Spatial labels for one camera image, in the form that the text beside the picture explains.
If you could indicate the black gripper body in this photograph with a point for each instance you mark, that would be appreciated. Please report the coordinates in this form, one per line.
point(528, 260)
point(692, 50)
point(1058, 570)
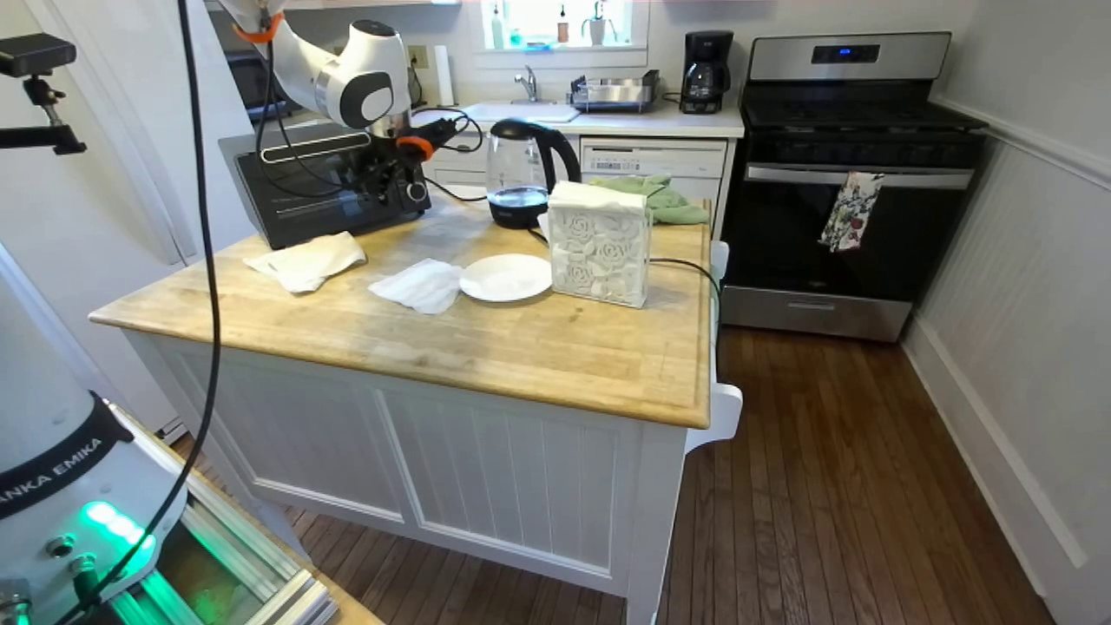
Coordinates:
point(391, 172)

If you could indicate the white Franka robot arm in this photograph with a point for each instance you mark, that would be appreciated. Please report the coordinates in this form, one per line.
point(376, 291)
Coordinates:
point(366, 88)

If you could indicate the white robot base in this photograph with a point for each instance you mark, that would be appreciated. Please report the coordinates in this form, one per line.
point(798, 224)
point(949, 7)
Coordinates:
point(84, 497)

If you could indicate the black microwave on counter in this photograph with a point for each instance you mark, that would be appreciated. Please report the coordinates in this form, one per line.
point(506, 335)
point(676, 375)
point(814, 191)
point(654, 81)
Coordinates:
point(259, 88)

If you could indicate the black toaster oven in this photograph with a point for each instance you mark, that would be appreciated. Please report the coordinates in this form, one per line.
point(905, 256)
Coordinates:
point(299, 191)

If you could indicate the white paper napkin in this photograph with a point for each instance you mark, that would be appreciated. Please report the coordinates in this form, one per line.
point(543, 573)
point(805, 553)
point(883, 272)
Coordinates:
point(425, 287)

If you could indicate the cream folded cloth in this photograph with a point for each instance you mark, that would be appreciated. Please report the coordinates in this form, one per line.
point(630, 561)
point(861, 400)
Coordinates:
point(308, 266)

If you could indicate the white round plate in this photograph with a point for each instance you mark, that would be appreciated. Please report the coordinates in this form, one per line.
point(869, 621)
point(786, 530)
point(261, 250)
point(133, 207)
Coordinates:
point(507, 278)

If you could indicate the kitchen faucet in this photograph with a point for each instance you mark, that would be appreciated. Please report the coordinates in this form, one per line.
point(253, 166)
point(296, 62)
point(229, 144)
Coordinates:
point(528, 83)

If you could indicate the white kitchen island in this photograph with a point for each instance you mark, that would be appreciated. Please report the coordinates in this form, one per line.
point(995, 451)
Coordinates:
point(543, 434)

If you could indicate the white paper towel block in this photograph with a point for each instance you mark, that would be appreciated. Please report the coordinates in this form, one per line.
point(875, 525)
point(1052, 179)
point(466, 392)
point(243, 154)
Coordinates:
point(597, 244)

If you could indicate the silver toaster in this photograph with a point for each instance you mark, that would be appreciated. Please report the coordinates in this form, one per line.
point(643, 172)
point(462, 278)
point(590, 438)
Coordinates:
point(614, 95)

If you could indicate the green cloth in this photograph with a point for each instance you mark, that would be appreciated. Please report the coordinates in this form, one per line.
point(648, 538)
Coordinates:
point(663, 204)

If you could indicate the white counter cabinets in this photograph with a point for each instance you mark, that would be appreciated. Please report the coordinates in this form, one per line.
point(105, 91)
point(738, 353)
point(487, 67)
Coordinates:
point(690, 150)

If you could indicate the black coffee maker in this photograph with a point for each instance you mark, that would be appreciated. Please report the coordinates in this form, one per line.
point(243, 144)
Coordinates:
point(705, 70)

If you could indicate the stainless steel black stove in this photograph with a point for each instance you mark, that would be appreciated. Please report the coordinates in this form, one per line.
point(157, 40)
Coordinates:
point(822, 107)

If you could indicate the patterned hanging dish towel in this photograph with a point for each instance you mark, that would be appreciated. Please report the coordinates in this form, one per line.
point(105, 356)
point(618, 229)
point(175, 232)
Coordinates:
point(853, 214)

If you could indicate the black camera on tripod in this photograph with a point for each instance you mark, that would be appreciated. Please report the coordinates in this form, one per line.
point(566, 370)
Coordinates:
point(29, 59)

